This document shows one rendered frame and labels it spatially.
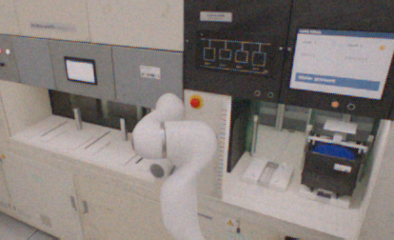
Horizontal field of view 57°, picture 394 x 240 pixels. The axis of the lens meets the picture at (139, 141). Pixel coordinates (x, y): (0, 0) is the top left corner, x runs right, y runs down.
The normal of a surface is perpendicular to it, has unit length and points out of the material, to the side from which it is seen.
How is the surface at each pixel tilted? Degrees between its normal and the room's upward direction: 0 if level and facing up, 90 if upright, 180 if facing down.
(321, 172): 90
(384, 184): 90
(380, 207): 90
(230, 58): 90
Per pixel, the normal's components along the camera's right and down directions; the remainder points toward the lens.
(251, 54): -0.53, 0.43
